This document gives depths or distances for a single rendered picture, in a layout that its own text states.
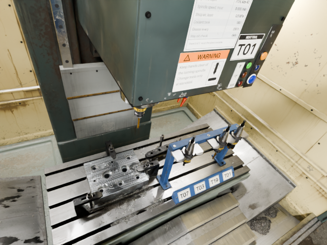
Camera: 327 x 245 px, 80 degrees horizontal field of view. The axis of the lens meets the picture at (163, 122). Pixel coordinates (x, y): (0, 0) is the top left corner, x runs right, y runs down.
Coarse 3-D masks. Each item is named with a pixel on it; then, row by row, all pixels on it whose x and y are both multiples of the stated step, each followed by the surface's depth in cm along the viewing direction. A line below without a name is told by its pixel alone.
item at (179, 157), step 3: (174, 150) 94; (177, 150) 95; (180, 150) 95; (171, 153) 93; (174, 153) 93; (177, 153) 93; (180, 153) 94; (174, 156) 92; (177, 156) 92; (180, 156) 92; (183, 156) 93; (177, 159) 90; (180, 159) 91; (183, 159) 91
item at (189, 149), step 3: (189, 141) 90; (189, 144) 90; (192, 144) 89; (186, 147) 92; (189, 147) 90; (192, 147) 90; (186, 150) 92; (189, 150) 91; (192, 150) 91; (186, 153) 93; (189, 153) 92; (192, 153) 93
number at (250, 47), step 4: (248, 44) 53; (252, 44) 54; (256, 44) 55; (244, 48) 54; (248, 48) 54; (252, 48) 55; (256, 48) 56; (244, 52) 55; (248, 52) 55; (252, 52) 56; (240, 56) 55; (244, 56) 56
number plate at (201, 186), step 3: (201, 183) 114; (204, 183) 115; (195, 186) 112; (198, 186) 113; (201, 186) 114; (204, 186) 115; (195, 189) 112; (198, 189) 113; (201, 189) 114; (204, 189) 115; (195, 192) 112; (198, 192) 113
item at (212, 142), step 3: (213, 138) 105; (207, 141) 103; (210, 141) 103; (213, 141) 103; (216, 141) 103; (210, 144) 101; (213, 144) 101; (216, 144) 102; (219, 144) 102; (213, 147) 100; (216, 147) 100
